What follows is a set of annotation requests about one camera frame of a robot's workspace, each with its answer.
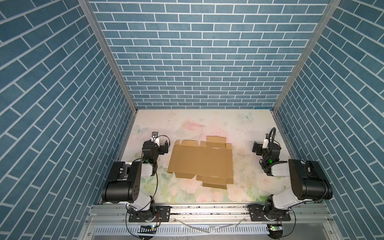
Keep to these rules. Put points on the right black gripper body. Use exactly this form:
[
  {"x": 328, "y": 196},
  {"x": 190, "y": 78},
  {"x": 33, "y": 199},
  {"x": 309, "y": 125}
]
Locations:
[{"x": 257, "y": 148}]

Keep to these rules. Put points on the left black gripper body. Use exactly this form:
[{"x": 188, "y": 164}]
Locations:
[{"x": 162, "y": 148}]

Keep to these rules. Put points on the brown cardboard paper box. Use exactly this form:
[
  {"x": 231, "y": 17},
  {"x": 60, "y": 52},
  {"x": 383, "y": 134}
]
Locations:
[{"x": 209, "y": 161}]

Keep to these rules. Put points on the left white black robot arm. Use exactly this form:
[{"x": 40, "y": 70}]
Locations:
[{"x": 124, "y": 182}]

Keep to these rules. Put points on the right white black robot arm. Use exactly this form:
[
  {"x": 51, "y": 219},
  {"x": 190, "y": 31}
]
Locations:
[{"x": 308, "y": 183}]

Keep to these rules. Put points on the right green circuit board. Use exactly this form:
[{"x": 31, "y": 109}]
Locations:
[{"x": 275, "y": 228}]

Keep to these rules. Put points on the green circuit board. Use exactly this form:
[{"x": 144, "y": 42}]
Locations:
[
  {"x": 147, "y": 230},
  {"x": 275, "y": 228}
]

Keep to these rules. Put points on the left green circuit board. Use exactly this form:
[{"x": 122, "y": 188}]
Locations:
[{"x": 147, "y": 230}]

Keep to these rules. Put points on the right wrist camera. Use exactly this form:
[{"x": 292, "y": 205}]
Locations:
[{"x": 266, "y": 142}]

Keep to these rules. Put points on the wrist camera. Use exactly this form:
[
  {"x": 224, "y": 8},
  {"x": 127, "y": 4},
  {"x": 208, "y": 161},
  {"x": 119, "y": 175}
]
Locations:
[
  {"x": 154, "y": 136},
  {"x": 266, "y": 142}
]

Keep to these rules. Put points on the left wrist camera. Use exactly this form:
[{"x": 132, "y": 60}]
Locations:
[{"x": 154, "y": 136}]

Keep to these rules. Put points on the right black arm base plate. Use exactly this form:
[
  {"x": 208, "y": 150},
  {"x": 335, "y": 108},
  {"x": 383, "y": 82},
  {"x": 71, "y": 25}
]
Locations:
[{"x": 261, "y": 213}]

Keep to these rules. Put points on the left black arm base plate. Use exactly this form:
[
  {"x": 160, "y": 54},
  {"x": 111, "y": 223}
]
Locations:
[{"x": 150, "y": 215}]

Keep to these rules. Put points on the aluminium front rail frame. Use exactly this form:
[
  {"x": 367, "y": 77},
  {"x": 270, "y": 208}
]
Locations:
[{"x": 308, "y": 222}]

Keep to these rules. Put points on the clear cable tie strip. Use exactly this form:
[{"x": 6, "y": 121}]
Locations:
[{"x": 210, "y": 228}]

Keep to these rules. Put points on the white slotted cable duct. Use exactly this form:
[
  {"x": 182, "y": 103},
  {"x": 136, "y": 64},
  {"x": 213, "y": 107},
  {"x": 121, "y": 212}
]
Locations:
[{"x": 180, "y": 230}]

